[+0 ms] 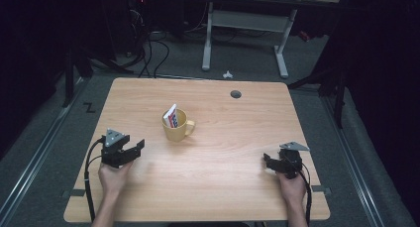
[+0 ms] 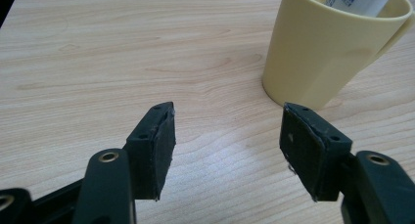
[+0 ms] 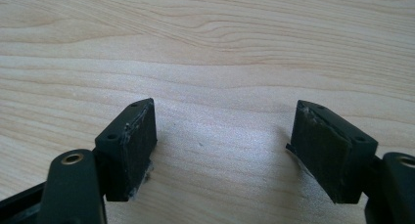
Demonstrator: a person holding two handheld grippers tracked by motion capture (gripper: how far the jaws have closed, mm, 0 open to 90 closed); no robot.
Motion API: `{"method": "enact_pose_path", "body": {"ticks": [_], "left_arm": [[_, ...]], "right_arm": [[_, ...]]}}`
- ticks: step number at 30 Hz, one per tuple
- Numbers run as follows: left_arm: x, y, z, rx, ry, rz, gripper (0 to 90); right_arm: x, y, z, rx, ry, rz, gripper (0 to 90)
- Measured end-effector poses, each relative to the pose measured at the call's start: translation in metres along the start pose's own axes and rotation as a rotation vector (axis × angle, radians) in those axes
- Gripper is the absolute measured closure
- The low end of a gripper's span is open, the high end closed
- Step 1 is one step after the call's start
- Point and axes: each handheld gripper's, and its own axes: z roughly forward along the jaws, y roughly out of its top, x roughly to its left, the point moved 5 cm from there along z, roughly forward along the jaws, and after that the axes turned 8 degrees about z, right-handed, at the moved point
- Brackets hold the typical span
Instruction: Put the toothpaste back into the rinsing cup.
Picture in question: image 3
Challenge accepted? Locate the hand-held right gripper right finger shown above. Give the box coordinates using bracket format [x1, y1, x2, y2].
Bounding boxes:
[285, 99, 380, 205]

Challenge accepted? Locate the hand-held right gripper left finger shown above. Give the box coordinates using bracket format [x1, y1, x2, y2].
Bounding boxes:
[94, 97, 159, 202]

